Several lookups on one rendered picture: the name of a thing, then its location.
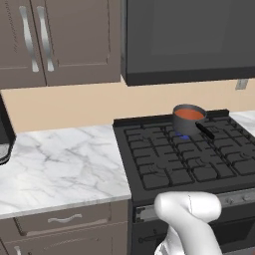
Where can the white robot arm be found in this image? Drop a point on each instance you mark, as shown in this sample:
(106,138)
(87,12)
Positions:
(189,215)

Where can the grey saucepan with red sauce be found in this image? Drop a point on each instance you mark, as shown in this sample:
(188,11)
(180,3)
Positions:
(188,120)

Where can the black gas stove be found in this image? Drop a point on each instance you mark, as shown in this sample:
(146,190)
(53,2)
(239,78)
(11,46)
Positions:
(186,156)

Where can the silver stove knob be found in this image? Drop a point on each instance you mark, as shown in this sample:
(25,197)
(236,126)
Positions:
(246,198)
(229,201)

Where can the brown cupboard door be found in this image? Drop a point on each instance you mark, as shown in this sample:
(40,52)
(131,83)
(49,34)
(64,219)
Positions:
(66,242)
(16,43)
(79,40)

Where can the dark grey range hood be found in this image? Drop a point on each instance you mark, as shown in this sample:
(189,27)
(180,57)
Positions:
(189,40)

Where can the brown drawer front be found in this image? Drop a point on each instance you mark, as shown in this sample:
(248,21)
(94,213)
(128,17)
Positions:
(63,219)

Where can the black coffee machine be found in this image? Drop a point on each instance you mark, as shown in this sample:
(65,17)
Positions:
(4,136)

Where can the brown lower cupboard door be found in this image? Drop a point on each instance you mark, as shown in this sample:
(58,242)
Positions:
(66,242)

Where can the grey wall socket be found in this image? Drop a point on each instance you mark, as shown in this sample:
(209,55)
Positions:
(241,84)

